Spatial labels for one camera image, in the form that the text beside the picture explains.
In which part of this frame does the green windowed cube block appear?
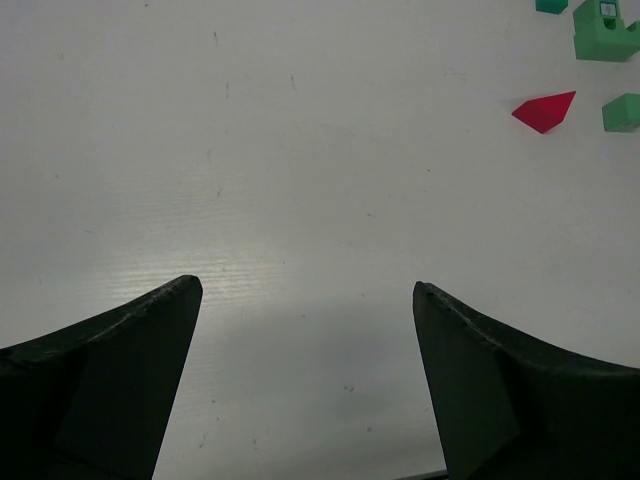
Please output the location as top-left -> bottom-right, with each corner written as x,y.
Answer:
573,0 -> 624,33

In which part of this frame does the green castle notched block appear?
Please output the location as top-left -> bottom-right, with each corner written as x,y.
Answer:
573,16 -> 639,63

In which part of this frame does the green rectangular block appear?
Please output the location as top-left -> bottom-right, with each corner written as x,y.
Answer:
534,0 -> 569,15

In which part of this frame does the red triangular prism block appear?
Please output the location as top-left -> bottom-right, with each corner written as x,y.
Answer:
511,91 -> 576,134

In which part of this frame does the small green cube block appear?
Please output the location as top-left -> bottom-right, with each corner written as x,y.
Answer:
602,93 -> 640,133

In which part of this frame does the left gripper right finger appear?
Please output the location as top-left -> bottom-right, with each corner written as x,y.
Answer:
412,282 -> 639,479

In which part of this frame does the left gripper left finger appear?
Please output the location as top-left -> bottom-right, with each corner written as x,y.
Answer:
1,275 -> 203,479

